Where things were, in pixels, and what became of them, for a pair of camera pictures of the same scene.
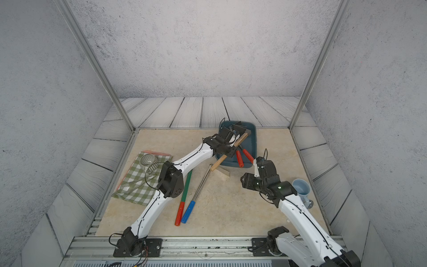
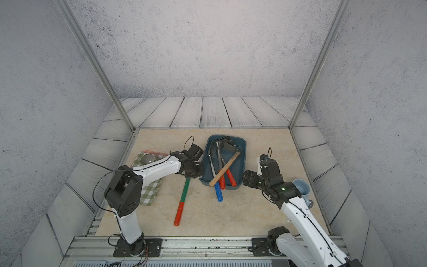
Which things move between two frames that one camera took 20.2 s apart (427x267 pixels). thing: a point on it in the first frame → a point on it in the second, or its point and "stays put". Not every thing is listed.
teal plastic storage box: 250,144 → 224,161
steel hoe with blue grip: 190,206 → 212,145
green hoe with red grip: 181,205 stays put
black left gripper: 233,149 → 202,166
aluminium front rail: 232,251 stays put
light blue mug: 303,189 stays put
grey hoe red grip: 240,159 → 222,177
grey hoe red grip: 248,156 → 221,141
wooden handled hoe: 248,132 → 230,153
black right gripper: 248,181 stays put
